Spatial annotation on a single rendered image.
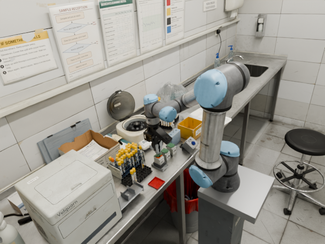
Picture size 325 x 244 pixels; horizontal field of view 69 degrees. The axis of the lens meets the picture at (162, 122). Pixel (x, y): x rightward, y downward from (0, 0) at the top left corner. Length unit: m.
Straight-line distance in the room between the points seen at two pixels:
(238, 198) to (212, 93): 0.61
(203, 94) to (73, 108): 0.99
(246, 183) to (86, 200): 0.77
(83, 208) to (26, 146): 0.65
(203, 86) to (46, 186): 0.70
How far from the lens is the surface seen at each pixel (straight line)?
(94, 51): 1.62
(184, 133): 1.63
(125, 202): 1.23
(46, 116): 1.52
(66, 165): 1.11
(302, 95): 3.51
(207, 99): 0.80
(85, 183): 0.99
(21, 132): 1.49
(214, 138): 0.93
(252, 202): 1.23
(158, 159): 1.38
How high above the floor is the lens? 1.82
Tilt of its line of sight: 31 degrees down
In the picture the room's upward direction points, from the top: 5 degrees counter-clockwise
